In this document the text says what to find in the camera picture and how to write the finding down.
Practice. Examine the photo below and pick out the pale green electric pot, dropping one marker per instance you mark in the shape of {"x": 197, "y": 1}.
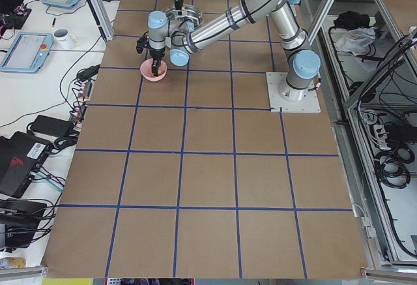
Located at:
{"x": 185, "y": 26}

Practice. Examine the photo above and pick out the black power adapter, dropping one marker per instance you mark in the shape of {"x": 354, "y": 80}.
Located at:
{"x": 51, "y": 126}

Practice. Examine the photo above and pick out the pink bowl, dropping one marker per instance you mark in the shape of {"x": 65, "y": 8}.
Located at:
{"x": 146, "y": 71}

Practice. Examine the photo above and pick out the near teach pendant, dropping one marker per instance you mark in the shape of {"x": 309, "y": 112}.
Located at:
{"x": 27, "y": 53}

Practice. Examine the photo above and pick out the aluminium frame post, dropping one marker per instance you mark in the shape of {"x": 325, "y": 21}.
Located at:
{"x": 102, "y": 19}

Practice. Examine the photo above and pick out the glass pot lid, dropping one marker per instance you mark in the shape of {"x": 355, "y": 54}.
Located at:
{"x": 188, "y": 12}

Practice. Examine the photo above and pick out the black laptop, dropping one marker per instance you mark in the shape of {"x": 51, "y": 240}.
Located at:
{"x": 22, "y": 155}

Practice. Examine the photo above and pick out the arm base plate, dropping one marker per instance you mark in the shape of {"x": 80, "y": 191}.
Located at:
{"x": 285, "y": 99}

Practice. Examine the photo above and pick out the white mug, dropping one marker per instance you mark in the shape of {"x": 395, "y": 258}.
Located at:
{"x": 65, "y": 38}

